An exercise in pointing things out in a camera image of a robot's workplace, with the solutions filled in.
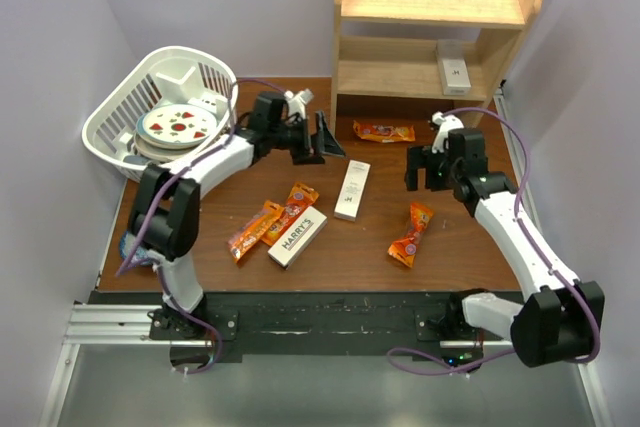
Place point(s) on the orange razor pack right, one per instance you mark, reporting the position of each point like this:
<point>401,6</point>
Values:
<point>405,248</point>

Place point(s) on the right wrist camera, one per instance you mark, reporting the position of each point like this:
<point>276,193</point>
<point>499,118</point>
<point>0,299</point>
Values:
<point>445,123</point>

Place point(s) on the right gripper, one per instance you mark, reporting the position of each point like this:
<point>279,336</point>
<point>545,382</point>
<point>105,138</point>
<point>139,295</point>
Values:
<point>422,157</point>

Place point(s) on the orange razor pack left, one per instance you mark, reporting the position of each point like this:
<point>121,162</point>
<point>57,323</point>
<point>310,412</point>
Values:
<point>253,231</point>

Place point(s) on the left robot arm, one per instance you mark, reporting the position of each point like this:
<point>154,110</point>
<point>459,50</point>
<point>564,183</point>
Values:
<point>164,220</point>

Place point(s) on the aluminium rail frame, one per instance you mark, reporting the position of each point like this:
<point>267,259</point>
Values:
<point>119,367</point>

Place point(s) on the orange razor pack under shelf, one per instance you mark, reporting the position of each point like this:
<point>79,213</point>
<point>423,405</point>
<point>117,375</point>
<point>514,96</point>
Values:
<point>384,133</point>

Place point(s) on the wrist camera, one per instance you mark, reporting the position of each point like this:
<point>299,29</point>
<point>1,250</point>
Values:
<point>445,123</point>
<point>297,104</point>

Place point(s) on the white Harry's razor box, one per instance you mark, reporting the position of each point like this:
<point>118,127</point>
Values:
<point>297,237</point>

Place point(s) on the stacked plates underneath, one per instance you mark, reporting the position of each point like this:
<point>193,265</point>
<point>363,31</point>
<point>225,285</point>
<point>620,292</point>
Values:
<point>140,152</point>

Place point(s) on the blue patterned bowl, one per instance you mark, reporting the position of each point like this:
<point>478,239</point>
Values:
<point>132,257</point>

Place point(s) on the white plastic basket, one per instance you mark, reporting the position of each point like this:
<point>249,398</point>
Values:
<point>168,75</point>

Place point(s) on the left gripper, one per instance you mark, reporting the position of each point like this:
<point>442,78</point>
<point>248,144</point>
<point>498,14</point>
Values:
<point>305,155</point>

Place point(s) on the orange razor pack middle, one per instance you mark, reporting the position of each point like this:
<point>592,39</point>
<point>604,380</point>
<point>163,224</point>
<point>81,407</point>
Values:
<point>300,197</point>

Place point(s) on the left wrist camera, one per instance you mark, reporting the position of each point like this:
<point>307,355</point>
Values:
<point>297,104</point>

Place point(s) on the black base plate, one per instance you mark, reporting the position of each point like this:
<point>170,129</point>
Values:
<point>334,324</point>

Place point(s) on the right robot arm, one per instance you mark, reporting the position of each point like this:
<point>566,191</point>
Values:
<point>560,316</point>

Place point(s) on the wooden shelf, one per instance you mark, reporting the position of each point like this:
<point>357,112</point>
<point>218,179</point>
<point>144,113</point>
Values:
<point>408,68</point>

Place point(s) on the painted fruit plate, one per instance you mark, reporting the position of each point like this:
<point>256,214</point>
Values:
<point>177,126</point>

